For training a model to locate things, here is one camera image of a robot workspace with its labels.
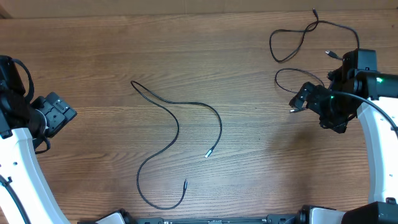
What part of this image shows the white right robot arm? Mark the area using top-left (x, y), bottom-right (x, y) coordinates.
top-left (285, 49), bottom-right (397, 223)

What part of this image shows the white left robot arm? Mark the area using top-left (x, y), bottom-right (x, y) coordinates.
top-left (1, 55), bottom-right (77, 223)

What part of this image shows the black cable white plug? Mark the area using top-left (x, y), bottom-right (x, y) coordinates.
top-left (130, 80), bottom-right (223, 210)

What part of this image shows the thin black cable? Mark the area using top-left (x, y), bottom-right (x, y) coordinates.
top-left (274, 68), bottom-right (326, 113)

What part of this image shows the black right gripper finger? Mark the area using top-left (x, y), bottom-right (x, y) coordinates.
top-left (319, 119), bottom-right (348, 134)
top-left (289, 82), bottom-right (314, 109)

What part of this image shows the black usb cable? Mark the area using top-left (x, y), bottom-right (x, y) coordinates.
top-left (269, 8), bottom-right (361, 63)

